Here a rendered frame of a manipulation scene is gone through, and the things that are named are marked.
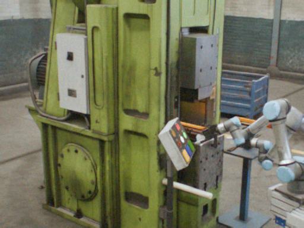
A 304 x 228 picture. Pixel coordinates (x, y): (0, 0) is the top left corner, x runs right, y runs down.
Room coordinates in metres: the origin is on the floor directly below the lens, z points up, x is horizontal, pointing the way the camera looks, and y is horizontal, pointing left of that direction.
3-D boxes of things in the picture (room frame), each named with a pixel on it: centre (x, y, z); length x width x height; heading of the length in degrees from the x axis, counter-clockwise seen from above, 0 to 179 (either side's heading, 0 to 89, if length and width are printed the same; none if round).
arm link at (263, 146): (3.22, -0.56, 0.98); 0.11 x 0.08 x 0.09; 56
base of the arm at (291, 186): (2.79, -0.74, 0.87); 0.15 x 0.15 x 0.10
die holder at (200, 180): (3.67, 0.05, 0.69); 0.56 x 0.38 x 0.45; 56
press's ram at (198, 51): (3.66, 0.05, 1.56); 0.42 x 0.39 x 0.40; 56
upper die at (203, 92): (3.62, 0.07, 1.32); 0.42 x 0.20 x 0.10; 56
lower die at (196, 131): (3.62, 0.07, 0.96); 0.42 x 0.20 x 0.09; 56
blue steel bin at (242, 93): (7.68, -0.65, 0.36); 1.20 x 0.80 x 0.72; 62
